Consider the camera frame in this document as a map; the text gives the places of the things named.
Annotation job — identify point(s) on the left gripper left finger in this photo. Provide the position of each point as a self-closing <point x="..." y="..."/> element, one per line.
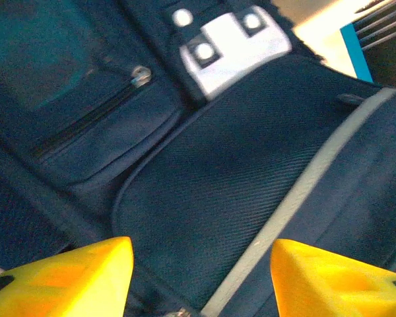
<point x="69" y="284"/>

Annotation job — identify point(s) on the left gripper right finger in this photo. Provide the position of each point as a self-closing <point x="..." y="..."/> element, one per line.
<point x="333" y="287"/>

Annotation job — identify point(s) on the navy blue backpack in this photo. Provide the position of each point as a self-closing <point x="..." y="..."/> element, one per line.
<point x="201" y="148"/>

